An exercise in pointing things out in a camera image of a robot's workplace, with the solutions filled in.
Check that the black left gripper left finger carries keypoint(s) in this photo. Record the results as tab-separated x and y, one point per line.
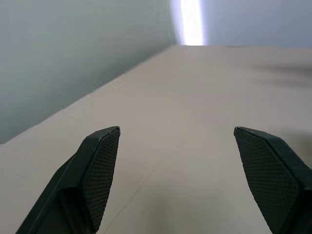
73	185

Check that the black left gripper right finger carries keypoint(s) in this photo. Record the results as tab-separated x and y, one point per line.
275	178

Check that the bright white door panel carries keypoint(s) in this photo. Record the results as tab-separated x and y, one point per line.
191	22

